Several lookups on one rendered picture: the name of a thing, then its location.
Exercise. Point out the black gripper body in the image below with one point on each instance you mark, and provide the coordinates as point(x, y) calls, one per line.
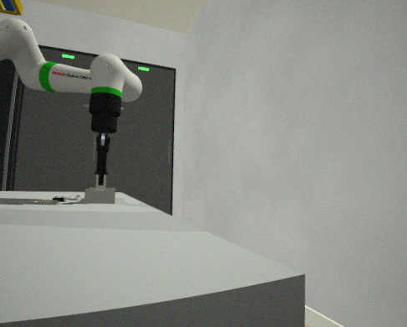
point(104, 122)

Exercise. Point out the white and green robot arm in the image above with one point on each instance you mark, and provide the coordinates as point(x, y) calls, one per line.
point(104, 80)

